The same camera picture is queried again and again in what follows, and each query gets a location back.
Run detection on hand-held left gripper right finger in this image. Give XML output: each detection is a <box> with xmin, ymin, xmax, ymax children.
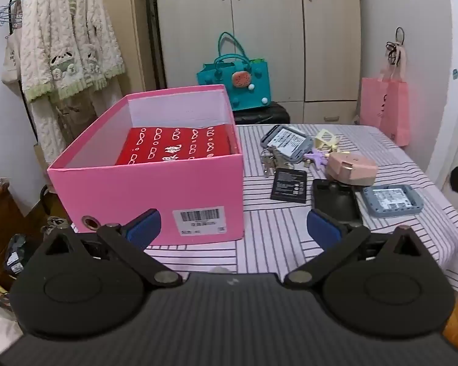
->
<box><xmin>282</xmin><ymin>209</ymin><xmax>425</xmax><ymax>289</ymax></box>

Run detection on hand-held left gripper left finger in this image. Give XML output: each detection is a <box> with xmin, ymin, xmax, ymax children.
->
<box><xmin>34</xmin><ymin>209</ymin><xmax>184</xmax><ymax>287</ymax></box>

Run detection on black back cover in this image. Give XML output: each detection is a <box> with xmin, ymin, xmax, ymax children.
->
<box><xmin>312</xmin><ymin>178</ymin><xmax>363</xmax><ymax>222</ymax></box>

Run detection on pink cardboard box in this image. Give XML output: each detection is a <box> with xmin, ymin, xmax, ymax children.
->
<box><xmin>47</xmin><ymin>84</ymin><xmax>245</xmax><ymax>246</ymax></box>

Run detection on black battery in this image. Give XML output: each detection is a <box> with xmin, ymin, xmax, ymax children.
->
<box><xmin>270</xmin><ymin>168</ymin><xmax>308</xmax><ymax>203</ymax></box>

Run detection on pink square gadget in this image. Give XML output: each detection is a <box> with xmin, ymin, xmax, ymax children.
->
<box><xmin>325</xmin><ymin>152</ymin><xmax>378</xmax><ymax>181</ymax></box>

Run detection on purple star toy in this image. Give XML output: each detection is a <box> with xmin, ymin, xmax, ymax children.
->
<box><xmin>303</xmin><ymin>149</ymin><xmax>331</xmax><ymax>170</ymax></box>

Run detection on blue-grey pocket router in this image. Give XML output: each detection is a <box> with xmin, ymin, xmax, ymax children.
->
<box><xmin>362</xmin><ymin>184</ymin><xmax>423</xmax><ymax>219</ymax></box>

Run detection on bunch of keys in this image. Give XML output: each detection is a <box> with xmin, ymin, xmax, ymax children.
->
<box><xmin>260</xmin><ymin>149</ymin><xmax>294</xmax><ymax>178</ymax></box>

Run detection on dark grey pocket router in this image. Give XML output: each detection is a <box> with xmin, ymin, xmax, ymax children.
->
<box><xmin>260</xmin><ymin>125</ymin><xmax>310</xmax><ymax>161</ymax></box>

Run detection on white refrigerator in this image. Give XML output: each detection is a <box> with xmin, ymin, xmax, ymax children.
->
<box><xmin>423</xmin><ymin>0</ymin><xmax>458</xmax><ymax>206</ymax></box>

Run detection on red patterned cloth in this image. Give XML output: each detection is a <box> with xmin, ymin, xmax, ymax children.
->
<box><xmin>114</xmin><ymin>124</ymin><xmax>233</xmax><ymax>166</ymax></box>

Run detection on grey white sneaker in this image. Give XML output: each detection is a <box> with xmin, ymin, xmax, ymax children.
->
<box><xmin>40</xmin><ymin>215</ymin><xmax>69</xmax><ymax>235</ymax></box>

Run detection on pink paper bag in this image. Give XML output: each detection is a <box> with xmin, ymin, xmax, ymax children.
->
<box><xmin>361</xmin><ymin>66</ymin><xmax>411</xmax><ymax>147</ymax></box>

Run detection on teal felt handbag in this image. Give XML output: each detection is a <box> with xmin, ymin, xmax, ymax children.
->
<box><xmin>196</xmin><ymin>31</ymin><xmax>271</xmax><ymax>112</ymax></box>

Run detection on beige tall cabinet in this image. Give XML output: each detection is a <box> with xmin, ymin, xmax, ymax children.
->
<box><xmin>99</xmin><ymin>0</ymin><xmax>157</xmax><ymax>94</ymax></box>

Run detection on beige tote bag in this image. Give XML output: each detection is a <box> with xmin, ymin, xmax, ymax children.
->
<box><xmin>1</xmin><ymin>30</ymin><xmax>24</xmax><ymax>94</ymax></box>

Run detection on beige wardrobe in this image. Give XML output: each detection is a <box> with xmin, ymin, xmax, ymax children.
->
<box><xmin>154</xmin><ymin>0</ymin><xmax>363</xmax><ymax>124</ymax></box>

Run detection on black hair ties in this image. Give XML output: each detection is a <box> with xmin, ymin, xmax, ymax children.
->
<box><xmin>385</xmin><ymin>27</ymin><xmax>407</xmax><ymax>66</ymax></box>

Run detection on wire clothes hangers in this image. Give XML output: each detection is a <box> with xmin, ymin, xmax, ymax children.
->
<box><xmin>0</xmin><ymin>0</ymin><xmax>25</xmax><ymax>27</ymax></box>

